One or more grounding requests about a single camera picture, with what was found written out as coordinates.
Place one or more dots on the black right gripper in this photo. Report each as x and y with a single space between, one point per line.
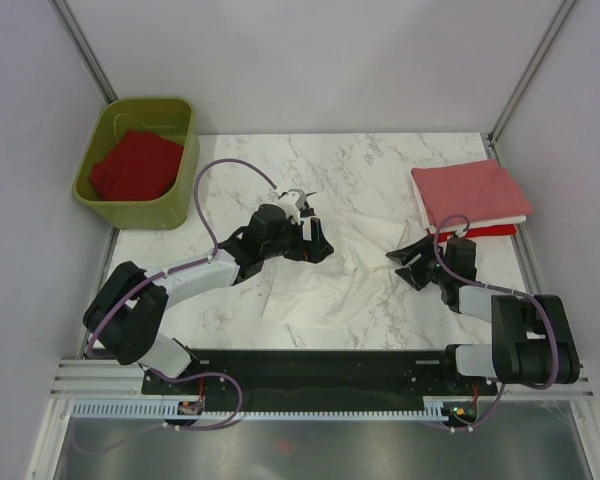
413 274

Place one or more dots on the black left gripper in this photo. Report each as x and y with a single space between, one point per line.
313 251

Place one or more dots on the white printed t-shirt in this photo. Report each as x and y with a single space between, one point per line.
350 282

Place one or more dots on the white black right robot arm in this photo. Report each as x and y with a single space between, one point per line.
531 341

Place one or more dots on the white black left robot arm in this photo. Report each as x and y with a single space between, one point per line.
126 314

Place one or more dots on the red folded t-shirt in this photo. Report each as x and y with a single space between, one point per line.
492 231

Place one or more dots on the white folded t-shirt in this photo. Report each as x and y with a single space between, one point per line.
484 224

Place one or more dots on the pink folded t-shirt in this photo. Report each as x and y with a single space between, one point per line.
479 190

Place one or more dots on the olive green plastic bin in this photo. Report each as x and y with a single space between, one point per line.
172 118

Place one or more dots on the dark red t-shirt in bin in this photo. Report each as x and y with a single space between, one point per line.
142 166

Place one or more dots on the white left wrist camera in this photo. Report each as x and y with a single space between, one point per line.
294 203

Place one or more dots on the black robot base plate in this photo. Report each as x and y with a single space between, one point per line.
320 380

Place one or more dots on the right aluminium frame post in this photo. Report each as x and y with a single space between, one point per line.
548 39

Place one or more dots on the aluminium frame post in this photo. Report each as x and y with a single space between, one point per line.
548 39
76 34

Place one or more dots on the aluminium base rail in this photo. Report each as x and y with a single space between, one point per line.
77 379

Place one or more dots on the left aluminium frame post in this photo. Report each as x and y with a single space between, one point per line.
76 34

